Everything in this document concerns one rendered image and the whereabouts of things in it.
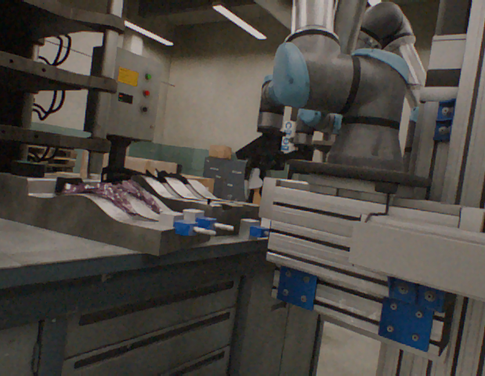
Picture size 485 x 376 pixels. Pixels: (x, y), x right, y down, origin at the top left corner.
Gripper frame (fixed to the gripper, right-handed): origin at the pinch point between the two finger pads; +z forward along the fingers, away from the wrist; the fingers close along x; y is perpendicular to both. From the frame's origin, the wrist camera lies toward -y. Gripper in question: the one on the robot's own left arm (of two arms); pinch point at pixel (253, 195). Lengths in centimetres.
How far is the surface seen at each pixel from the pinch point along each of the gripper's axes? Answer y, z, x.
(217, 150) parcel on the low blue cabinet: -506, -20, 553
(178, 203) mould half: -17.6, 5.6, -13.4
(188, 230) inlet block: 8.3, 7.0, -34.3
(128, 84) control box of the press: -92, -37, 17
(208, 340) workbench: -2.8, 44.2, -8.1
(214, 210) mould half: -4.1, 5.2, -12.1
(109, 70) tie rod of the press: -79, -38, -2
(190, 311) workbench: -3.0, 33.2, -17.5
